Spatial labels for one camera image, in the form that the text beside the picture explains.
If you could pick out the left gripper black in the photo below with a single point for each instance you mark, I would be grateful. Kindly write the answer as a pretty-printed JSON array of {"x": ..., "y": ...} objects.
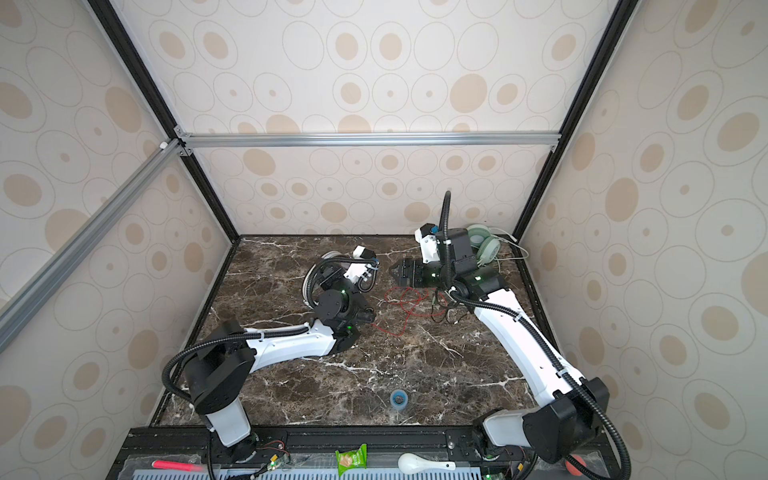
[{"x": 331, "y": 275}]

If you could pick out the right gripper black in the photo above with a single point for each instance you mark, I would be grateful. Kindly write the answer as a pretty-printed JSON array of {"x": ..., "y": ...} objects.
[{"x": 416, "y": 280}]

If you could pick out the white black headphones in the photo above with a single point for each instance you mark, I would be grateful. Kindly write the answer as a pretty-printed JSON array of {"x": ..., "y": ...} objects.
[{"x": 309, "y": 282}]

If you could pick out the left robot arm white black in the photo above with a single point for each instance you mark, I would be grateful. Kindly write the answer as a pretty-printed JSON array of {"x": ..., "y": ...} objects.
[{"x": 211, "y": 374}]

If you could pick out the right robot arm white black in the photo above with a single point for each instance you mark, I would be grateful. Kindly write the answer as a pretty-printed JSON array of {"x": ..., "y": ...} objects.
[{"x": 571, "y": 409}]

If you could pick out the green headphones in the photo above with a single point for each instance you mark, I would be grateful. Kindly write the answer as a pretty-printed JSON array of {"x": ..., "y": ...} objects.
[{"x": 486, "y": 244}]

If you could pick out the blue tape roll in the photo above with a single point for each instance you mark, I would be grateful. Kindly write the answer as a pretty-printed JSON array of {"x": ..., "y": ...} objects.
[{"x": 399, "y": 400}]

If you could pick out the green snack packet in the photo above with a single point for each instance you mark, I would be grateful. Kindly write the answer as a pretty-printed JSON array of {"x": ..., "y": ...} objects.
[{"x": 353, "y": 459}]

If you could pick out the white ceramic spoon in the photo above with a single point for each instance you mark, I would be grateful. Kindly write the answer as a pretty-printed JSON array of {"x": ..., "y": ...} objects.
[{"x": 411, "y": 464}]

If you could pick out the pink marker pen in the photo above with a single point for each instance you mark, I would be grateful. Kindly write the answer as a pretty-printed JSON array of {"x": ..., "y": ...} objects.
[{"x": 177, "y": 466}]

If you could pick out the red ball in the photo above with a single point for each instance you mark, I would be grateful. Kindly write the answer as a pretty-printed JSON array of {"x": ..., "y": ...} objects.
[{"x": 572, "y": 465}]

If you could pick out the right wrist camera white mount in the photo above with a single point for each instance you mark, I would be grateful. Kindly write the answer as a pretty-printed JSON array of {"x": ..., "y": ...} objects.
[{"x": 428, "y": 236}]

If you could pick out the horizontal aluminium rail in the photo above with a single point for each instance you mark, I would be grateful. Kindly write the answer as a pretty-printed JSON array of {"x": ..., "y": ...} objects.
[{"x": 378, "y": 139}]

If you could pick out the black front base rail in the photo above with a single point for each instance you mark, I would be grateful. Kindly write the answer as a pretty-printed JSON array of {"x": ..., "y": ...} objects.
[{"x": 308, "y": 452}]

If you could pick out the left diagonal aluminium rail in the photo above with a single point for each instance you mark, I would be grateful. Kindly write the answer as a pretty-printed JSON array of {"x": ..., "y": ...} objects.
[{"x": 21, "y": 309}]

